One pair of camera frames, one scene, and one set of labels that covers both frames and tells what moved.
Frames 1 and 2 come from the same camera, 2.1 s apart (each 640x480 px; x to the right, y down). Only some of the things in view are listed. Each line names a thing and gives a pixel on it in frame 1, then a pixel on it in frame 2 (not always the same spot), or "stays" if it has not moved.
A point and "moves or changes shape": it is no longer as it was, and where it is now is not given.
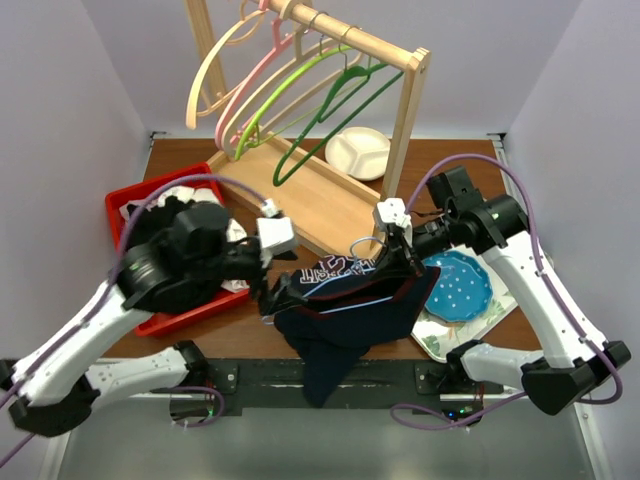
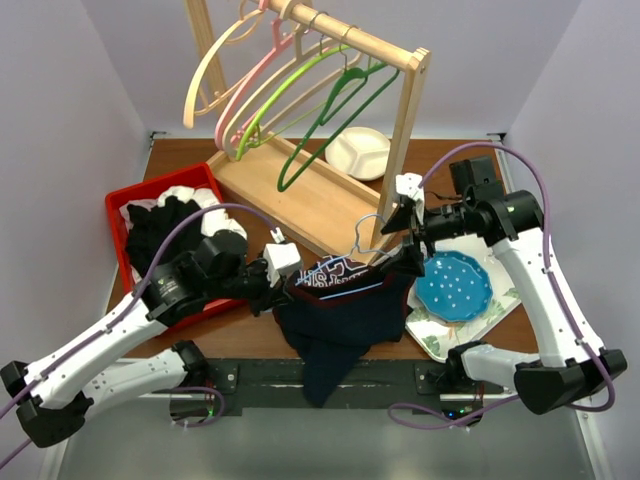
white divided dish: x=362 y=153 stays
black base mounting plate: x=279 y=383 stays
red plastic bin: x=200 y=176 stays
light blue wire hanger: x=268 y=320 to x=360 y=249
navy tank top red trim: x=349 y=307 moves or changes shape
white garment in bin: x=187 y=194 stays
